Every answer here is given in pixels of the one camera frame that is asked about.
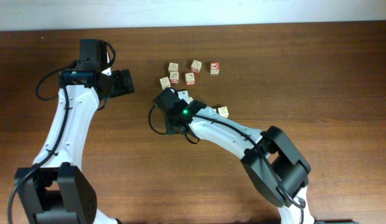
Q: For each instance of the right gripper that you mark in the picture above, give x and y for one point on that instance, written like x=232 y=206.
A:
x=170 y=127

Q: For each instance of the wooden block green letter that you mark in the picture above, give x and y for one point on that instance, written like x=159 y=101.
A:
x=223 y=111

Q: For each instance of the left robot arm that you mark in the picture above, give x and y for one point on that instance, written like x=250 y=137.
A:
x=54 y=189

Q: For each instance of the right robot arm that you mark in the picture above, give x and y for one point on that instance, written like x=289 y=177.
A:
x=278 y=171

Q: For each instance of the wooden block far left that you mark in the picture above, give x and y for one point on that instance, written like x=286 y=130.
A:
x=165 y=82

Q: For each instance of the wooden block leaf picture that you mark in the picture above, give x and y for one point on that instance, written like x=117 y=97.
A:
x=174 y=77

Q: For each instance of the wooden block center red base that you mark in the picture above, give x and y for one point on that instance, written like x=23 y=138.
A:
x=190 y=78

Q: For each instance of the wooden block top left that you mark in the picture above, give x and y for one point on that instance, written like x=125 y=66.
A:
x=173 y=67

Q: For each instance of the wooden block red side top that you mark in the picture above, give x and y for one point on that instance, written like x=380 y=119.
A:
x=196 y=66

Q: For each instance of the wooden block red letter A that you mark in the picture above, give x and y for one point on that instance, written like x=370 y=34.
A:
x=214 y=68

